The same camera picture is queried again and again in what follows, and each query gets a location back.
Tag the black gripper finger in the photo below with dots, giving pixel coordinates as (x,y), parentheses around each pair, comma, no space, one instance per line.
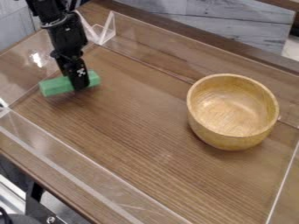
(75,70)

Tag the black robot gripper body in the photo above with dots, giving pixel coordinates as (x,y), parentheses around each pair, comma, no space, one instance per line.
(68,37)

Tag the green rectangular block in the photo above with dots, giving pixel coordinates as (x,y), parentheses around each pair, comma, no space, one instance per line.
(59,85)

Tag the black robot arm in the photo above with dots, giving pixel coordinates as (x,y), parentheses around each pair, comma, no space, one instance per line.
(48,11)

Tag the brown wooden bowl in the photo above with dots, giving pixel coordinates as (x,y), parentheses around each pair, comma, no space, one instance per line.
(232,111)

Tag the black table leg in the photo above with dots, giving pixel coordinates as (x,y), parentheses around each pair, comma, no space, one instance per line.
(35,191)

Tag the black metal base bracket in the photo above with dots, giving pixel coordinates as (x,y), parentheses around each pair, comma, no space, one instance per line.
(38,211)

